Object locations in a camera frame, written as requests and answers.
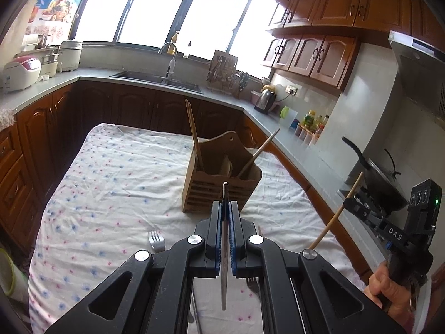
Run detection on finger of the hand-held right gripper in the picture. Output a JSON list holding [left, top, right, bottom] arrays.
[[359, 186, 387, 218], [343, 197, 384, 229]]

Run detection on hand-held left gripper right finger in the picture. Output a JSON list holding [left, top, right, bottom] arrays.
[[227, 201, 407, 334]]

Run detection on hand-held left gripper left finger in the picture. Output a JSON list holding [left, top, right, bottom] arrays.
[[45, 200, 223, 334]]

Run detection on wooden utensil holder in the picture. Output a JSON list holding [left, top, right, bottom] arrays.
[[182, 130, 263, 214]]

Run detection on person's right hand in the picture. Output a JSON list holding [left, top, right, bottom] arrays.
[[364, 262, 418, 322]]

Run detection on black wok with lid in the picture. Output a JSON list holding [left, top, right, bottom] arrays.
[[341, 136, 409, 213]]

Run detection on row of spice jars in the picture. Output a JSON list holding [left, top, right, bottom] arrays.
[[295, 125, 319, 145]]

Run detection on cooking oil bottles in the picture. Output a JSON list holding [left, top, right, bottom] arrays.
[[300, 109, 329, 136]]

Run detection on clear container with green lid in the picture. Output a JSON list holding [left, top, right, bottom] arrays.
[[280, 106, 300, 131]]

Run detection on white floral tablecloth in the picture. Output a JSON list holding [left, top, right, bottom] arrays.
[[28, 123, 370, 334]]

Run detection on steel range hood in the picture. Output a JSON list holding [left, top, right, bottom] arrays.
[[388, 30, 445, 119]]

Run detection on steel electric kettle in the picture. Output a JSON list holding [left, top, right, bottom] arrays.
[[255, 88, 278, 115]]

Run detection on grey kitchen countertop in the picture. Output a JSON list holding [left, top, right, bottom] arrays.
[[0, 71, 385, 251]]

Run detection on hanging kitchen tools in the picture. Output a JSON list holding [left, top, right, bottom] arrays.
[[236, 71, 249, 98]]

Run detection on knife and board rack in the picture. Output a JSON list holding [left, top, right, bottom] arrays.
[[207, 49, 239, 93]]

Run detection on steel kitchen sink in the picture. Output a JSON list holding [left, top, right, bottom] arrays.
[[109, 70, 204, 95]]

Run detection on chrome sink faucet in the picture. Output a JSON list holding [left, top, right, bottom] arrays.
[[158, 41, 179, 81]]

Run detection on wooden upper cabinets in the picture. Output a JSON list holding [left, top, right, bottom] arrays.
[[260, 0, 445, 93]]

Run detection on wooden cabinets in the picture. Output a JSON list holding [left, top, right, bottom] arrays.
[[260, 0, 445, 93], [0, 78, 371, 275]]

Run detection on yellow dish soap bottle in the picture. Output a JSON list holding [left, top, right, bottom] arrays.
[[167, 30, 181, 55]]

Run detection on green plastic bowl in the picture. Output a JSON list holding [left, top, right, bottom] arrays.
[[0, 247, 16, 295]]

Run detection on wooden lower cabinets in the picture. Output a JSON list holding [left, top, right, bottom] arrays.
[[0, 78, 371, 275]]

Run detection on white electric pot cooker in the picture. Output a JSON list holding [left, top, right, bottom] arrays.
[[59, 40, 84, 74]]

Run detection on white lace cloth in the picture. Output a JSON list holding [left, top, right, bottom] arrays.
[[0, 107, 18, 131]]

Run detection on small white kitchen appliance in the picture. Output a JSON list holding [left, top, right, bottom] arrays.
[[39, 50, 62, 79]]

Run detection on large kitchen window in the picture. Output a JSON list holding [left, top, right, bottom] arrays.
[[71, 0, 290, 78]]

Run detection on white and pink rice cooker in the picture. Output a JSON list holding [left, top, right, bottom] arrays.
[[2, 55, 43, 93]]

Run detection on fruit and palm wall poster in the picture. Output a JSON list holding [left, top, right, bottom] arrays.
[[26, 0, 97, 38]]

